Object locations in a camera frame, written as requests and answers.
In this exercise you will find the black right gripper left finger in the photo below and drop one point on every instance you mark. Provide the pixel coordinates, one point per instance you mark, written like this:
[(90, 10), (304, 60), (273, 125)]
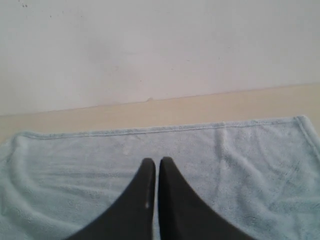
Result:
[(130, 217)]

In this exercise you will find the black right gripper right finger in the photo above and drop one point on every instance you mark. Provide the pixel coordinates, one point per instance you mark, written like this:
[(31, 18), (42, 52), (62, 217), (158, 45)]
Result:
[(183, 215)]

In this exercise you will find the light blue fluffy towel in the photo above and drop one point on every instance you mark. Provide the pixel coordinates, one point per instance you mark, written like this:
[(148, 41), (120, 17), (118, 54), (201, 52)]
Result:
[(261, 175)]

